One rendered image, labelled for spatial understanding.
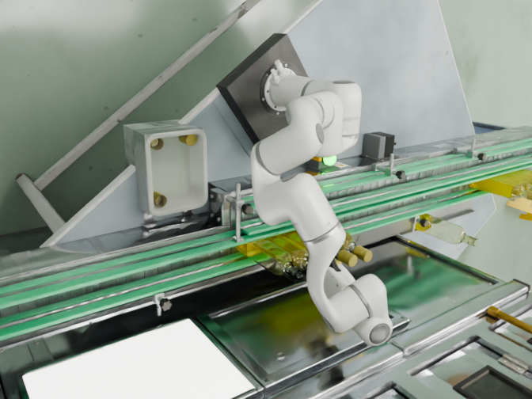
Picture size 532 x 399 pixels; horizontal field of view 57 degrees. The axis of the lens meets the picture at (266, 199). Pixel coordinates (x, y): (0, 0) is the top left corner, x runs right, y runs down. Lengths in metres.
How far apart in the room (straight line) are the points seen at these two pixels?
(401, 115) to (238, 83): 0.80
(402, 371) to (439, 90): 1.26
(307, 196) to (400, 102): 1.10
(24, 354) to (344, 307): 0.79
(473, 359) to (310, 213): 0.63
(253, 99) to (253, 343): 0.68
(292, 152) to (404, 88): 1.05
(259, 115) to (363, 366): 0.75
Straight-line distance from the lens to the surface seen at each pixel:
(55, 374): 1.23
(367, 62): 1.83
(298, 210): 0.96
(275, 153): 1.02
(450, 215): 2.22
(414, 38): 2.00
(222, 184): 1.47
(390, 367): 1.26
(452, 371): 1.32
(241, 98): 1.43
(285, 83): 1.42
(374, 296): 1.04
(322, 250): 0.98
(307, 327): 1.31
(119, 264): 1.28
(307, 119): 1.00
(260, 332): 1.28
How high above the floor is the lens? 2.01
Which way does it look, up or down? 50 degrees down
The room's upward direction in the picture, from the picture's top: 116 degrees clockwise
